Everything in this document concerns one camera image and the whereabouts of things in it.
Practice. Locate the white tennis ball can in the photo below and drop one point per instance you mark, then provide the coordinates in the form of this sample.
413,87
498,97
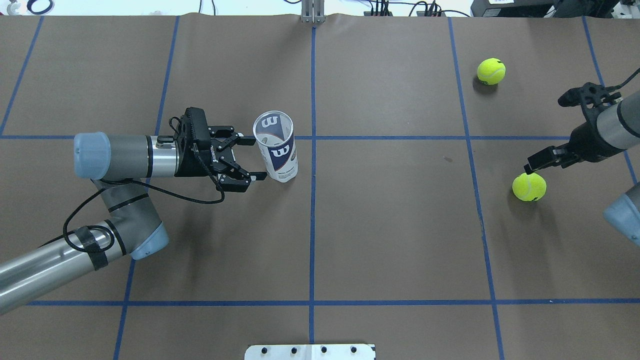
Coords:
274,134

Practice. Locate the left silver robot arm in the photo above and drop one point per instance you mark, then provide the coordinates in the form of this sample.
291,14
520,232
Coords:
119,219

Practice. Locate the yellow tennis ball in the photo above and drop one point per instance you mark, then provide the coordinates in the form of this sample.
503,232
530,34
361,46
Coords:
491,71
529,187

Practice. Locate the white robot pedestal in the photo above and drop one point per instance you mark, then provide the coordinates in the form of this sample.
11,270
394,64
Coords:
335,351

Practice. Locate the aluminium frame post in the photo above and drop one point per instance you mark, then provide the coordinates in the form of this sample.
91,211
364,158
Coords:
313,11

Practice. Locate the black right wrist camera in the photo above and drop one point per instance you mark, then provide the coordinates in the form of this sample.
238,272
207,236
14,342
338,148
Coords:
592,98

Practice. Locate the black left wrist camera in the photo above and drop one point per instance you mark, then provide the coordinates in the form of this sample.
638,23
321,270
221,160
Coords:
194,130

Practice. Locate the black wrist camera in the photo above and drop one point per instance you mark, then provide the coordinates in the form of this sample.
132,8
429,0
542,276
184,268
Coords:
592,98
194,130

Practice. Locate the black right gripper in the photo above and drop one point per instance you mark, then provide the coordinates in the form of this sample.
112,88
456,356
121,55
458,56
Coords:
588,138

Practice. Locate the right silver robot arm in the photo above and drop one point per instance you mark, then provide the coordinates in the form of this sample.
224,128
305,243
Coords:
611,127

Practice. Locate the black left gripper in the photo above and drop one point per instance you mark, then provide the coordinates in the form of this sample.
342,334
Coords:
196,163

